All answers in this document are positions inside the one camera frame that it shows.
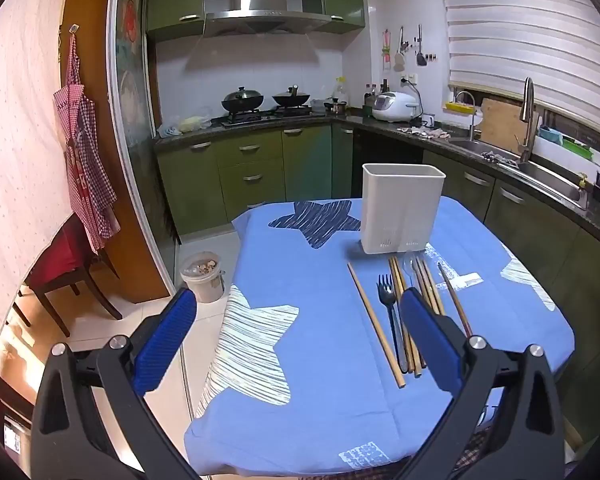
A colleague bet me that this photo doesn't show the white rice cooker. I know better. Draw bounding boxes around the white rice cooker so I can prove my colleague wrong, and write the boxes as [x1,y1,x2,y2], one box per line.
[372,91,419,123]

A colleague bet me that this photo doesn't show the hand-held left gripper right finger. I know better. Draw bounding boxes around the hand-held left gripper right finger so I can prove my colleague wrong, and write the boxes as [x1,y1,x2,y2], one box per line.
[395,288,566,480]

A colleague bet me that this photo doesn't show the white plastic bucket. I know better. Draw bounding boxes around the white plastic bucket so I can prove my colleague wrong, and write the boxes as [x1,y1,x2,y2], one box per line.
[180,251,226,305]

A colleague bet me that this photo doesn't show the wooden chair with red cushion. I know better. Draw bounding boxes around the wooden chair with red cushion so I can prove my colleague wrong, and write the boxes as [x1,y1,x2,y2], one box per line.
[17,212,124,337]

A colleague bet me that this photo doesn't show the white plastic utensil holder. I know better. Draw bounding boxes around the white plastic utensil holder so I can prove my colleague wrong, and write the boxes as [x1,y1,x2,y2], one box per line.
[361,162,447,255]

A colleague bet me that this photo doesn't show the grey dish cloth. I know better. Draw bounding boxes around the grey dish cloth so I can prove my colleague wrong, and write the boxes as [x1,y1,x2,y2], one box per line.
[481,149,520,167]

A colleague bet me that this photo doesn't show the hanging white spatula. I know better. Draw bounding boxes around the hanging white spatula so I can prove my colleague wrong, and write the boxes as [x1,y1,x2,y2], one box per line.
[393,26,407,73]

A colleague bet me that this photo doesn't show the tall steel faucet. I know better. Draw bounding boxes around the tall steel faucet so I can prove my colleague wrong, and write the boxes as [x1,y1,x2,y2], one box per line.
[515,77,540,164]

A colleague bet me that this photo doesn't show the green kitchen base cabinets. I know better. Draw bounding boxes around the green kitchen base cabinets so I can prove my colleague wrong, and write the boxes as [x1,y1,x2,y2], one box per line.
[154,122,600,411]

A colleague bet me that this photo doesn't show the small curved faucet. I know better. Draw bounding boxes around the small curved faucet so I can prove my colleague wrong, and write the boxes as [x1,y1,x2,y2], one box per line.
[453,90,479,142]

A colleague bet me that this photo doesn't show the red checked apron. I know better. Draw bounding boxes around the red checked apron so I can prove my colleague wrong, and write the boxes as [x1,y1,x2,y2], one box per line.
[53,24,119,254]

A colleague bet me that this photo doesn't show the sauce bottles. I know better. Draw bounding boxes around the sauce bottles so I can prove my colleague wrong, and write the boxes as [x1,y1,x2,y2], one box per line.
[363,80,392,107]

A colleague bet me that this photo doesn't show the rags on counter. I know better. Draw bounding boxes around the rags on counter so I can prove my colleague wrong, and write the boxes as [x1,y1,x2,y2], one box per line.
[397,126,452,140]

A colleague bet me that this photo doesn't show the black wok with lid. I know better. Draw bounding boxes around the black wok with lid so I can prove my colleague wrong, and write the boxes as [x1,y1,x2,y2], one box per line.
[221,86,265,113]

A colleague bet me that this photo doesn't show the dark wooden chopstick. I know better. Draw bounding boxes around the dark wooden chopstick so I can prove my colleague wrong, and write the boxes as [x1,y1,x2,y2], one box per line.
[437,262,474,339]

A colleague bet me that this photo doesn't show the steel kitchen sink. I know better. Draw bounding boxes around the steel kitchen sink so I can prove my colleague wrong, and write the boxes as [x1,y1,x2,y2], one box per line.
[450,137,587,209]

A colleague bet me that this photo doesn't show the glass sliding door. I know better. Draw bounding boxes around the glass sliding door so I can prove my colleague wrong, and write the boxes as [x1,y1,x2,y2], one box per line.
[106,0,182,302]

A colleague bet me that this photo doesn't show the gas stove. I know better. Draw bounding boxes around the gas stove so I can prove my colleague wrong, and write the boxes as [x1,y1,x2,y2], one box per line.
[219,105,314,127]

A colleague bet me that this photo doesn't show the wooden cutting board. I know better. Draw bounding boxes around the wooden cutting board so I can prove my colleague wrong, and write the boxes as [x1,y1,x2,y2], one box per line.
[479,97,540,154]

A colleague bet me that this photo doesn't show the green plastic basin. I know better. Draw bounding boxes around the green plastic basin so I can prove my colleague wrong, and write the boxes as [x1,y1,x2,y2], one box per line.
[559,135,595,160]

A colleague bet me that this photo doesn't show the blue star-print tablecloth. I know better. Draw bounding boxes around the blue star-print tablecloth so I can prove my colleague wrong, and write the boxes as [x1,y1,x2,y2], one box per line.
[184,196,576,476]

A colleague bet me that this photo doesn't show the steel range hood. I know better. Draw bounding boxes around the steel range hood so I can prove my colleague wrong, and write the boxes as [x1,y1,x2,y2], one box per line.
[203,0,334,37]

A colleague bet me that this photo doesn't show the white window blind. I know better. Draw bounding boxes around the white window blind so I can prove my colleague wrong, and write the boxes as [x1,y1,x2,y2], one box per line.
[437,0,600,137]

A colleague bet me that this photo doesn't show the black built-in appliance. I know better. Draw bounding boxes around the black built-in appliance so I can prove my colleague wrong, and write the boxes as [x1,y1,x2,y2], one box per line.
[353,127,424,200]

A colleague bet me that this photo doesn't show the plastic bag with food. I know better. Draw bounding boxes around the plastic bag with food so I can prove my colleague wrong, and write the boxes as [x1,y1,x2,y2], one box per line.
[159,114,214,138]

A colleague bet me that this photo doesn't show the clear plastic spoon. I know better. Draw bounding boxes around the clear plastic spoon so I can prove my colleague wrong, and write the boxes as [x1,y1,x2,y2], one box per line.
[401,255,418,292]

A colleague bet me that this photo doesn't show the black fork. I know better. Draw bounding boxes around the black fork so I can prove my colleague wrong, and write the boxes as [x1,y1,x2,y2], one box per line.
[377,274,408,373]

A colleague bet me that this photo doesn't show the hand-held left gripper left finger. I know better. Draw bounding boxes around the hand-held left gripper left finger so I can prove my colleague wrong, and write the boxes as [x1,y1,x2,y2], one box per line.
[30,287,201,480]

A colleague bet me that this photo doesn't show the black wok with handle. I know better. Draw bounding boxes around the black wok with handle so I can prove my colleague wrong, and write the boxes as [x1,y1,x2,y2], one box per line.
[271,84,312,108]

